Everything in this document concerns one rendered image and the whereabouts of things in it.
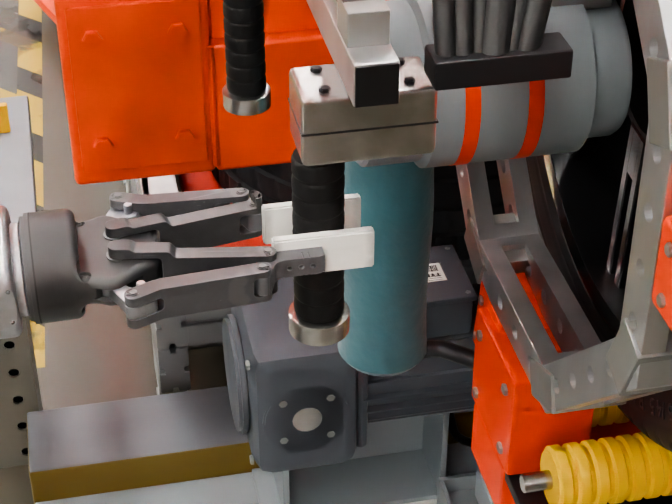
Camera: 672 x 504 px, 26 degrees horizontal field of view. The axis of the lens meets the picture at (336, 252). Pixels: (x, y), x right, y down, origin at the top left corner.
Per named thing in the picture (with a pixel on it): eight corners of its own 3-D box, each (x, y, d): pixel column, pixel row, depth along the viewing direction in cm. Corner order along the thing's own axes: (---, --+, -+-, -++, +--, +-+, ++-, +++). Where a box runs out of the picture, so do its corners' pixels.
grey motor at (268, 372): (582, 525, 182) (613, 299, 162) (249, 576, 175) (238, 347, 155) (537, 429, 196) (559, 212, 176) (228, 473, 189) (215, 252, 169)
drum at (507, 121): (626, 180, 116) (648, 19, 108) (366, 209, 113) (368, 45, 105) (568, 97, 128) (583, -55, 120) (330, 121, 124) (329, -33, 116)
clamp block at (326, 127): (437, 155, 96) (440, 83, 93) (302, 169, 95) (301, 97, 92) (418, 117, 100) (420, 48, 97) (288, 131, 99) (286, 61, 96)
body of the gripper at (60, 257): (25, 278, 103) (156, 263, 105) (29, 352, 96) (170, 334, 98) (12, 189, 99) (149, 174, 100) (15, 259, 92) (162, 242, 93)
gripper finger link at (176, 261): (108, 238, 97) (106, 250, 96) (276, 236, 97) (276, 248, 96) (113, 285, 99) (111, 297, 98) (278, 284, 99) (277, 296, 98)
